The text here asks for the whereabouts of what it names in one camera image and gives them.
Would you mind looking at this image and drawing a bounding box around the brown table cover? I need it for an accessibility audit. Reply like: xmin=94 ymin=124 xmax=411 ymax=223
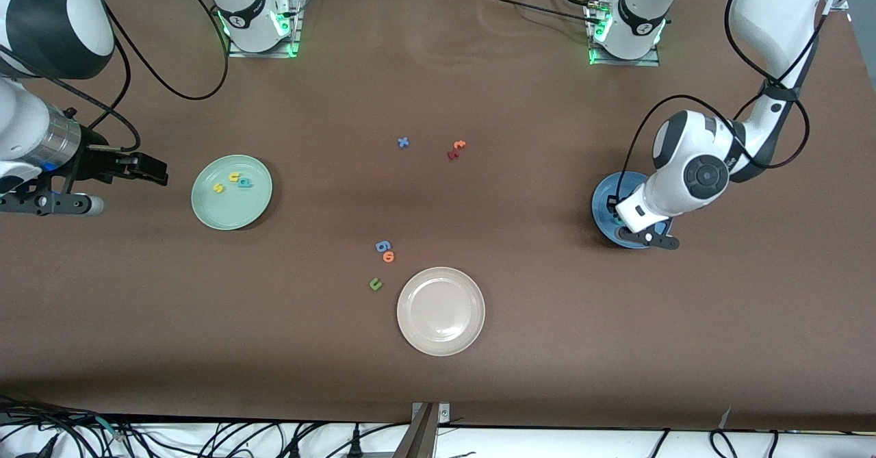
xmin=0 ymin=0 xmax=876 ymax=431

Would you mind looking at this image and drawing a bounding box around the small metal bracket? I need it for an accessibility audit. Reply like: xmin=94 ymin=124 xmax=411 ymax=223
xmin=411 ymin=402 xmax=451 ymax=426

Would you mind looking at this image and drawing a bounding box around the pale green plate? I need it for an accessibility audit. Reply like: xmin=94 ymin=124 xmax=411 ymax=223
xmin=191 ymin=155 xmax=274 ymax=231

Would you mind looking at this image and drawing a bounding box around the black cable to arm base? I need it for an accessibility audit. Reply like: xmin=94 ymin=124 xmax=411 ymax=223
xmin=472 ymin=0 xmax=603 ymax=24

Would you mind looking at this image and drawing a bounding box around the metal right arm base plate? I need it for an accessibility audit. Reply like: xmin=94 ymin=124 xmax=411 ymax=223
xmin=228 ymin=0 xmax=303 ymax=59

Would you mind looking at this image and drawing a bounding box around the blue plate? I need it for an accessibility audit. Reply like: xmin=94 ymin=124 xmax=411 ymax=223
xmin=591 ymin=171 xmax=674 ymax=249

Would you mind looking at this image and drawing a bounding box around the black floor cable tangle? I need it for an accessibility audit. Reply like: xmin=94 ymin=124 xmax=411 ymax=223
xmin=0 ymin=393 xmax=411 ymax=458

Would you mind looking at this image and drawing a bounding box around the looped black floor cable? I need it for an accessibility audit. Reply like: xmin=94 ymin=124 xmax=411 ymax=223
xmin=708 ymin=428 xmax=740 ymax=458

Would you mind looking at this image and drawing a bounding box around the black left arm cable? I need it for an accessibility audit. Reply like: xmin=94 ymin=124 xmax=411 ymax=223
xmin=615 ymin=0 xmax=813 ymax=205

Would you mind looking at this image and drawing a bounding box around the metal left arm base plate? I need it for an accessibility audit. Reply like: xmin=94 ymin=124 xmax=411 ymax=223
xmin=587 ymin=0 xmax=662 ymax=67

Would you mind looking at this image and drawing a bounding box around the aluminium post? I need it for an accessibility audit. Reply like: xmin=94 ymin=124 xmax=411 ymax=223
xmin=391 ymin=403 xmax=439 ymax=458

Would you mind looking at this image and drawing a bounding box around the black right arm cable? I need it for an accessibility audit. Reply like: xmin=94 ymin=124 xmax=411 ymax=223
xmin=0 ymin=0 xmax=231 ymax=154

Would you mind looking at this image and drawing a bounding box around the beige plate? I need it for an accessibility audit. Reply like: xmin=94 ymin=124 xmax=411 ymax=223
xmin=396 ymin=266 xmax=486 ymax=357

